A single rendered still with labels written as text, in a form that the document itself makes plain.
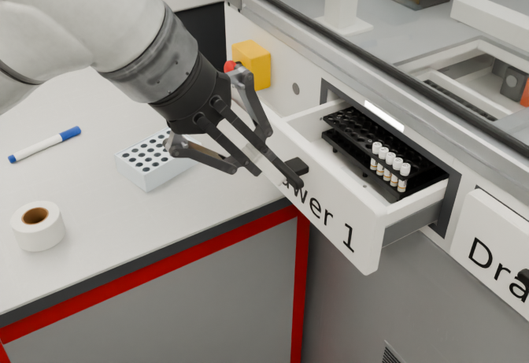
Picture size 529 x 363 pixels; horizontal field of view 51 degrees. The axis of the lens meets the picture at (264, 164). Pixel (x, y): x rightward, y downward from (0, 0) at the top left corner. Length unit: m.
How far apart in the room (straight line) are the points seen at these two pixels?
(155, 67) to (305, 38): 0.44
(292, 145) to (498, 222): 0.28
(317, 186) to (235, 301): 0.39
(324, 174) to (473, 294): 0.26
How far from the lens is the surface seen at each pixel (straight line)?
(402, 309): 0.96
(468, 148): 0.71
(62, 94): 1.26
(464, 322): 0.86
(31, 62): 0.50
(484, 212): 0.71
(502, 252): 0.71
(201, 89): 0.56
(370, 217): 0.66
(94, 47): 0.49
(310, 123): 0.89
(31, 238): 0.87
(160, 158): 0.96
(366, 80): 0.81
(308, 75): 0.93
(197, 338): 1.08
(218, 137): 0.62
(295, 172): 0.73
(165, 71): 0.52
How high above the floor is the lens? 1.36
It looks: 38 degrees down
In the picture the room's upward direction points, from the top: straight up
